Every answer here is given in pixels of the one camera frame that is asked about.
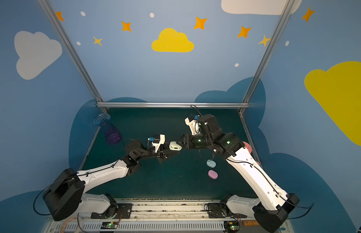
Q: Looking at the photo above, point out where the white earbud charging case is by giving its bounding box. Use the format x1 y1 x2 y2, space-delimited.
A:
169 141 182 151

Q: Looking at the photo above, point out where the light blue earbud case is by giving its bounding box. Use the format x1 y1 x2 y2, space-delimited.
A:
206 160 216 169

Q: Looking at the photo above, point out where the pink earbud charging case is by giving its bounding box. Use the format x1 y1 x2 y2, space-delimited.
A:
208 170 218 180

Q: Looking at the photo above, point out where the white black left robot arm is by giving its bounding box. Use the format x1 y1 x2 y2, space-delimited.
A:
43 138 182 221

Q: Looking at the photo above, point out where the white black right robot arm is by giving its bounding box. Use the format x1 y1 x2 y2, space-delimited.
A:
177 114 300 233

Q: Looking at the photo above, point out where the purple ribbed glass vase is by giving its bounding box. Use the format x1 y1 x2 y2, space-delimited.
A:
94 113 122 144

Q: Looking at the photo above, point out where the pink toy watering can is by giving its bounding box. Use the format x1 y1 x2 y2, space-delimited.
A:
243 141 252 153

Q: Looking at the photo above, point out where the blue toy garden fork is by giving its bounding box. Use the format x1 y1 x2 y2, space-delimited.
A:
243 220 260 227

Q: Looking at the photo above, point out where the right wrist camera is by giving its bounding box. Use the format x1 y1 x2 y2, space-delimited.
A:
185 115 201 136

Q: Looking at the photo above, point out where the aluminium back frame rail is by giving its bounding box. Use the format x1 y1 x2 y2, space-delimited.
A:
97 102 249 109

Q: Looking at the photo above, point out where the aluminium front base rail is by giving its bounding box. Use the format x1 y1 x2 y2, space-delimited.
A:
42 199 265 233

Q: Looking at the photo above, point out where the aluminium left frame post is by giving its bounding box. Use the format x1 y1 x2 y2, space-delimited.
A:
38 0 104 104

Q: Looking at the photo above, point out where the aluminium frame post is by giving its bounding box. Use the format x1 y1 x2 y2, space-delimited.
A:
38 0 104 104
238 0 296 117

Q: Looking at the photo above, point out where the aluminium right frame post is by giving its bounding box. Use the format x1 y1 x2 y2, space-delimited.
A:
238 0 296 117

